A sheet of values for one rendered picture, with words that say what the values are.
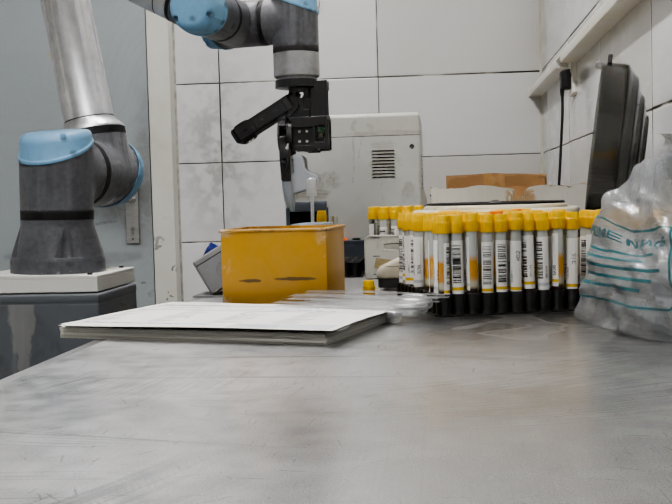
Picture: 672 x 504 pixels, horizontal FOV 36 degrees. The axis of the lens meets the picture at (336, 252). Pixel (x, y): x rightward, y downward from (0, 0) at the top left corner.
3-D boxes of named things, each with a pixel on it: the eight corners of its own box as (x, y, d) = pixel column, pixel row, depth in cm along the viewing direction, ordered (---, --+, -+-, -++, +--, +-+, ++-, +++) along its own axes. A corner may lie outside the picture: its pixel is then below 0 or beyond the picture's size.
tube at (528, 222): (528, 309, 117) (524, 213, 117) (519, 308, 119) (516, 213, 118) (540, 308, 118) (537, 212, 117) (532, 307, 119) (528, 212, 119)
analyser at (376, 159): (304, 257, 238) (300, 125, 237) (425, 255, 235) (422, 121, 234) (284, 266, 208) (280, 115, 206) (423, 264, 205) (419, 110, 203)
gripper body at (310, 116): (327, 152, 167) (325, 76, 166) (274, 154, 167) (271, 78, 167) (332, 154, 174) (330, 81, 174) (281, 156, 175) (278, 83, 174)
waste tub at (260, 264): (248, 301, 140) (246, 226, 139) (347, 300, 137) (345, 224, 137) (220, 312, 126) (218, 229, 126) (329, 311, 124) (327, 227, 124)
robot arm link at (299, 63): (269, 51, 167) (277, 58, 175) (270, 80, 167) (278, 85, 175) (316, 49, 166) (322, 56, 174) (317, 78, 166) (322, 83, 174)
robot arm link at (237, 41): (187, -5, 167) (251, -11, 164) (215, 7, 178) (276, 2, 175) (188, 45, 168) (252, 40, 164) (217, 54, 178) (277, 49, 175)
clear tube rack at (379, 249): (372, 270, 192) (371, 231, 191) (427, 269, 191) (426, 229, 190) (365, 279, 171) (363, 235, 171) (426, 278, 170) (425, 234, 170)
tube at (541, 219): (550, 308, 118) (547, 212, 117) (535, 308, 118) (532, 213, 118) (553, 306, 119) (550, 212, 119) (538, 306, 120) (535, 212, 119)
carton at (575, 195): (431, 264, 203) (429, 186, 202) (582, 261, 200) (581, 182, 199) (430, 274, 178) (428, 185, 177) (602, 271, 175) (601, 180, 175)
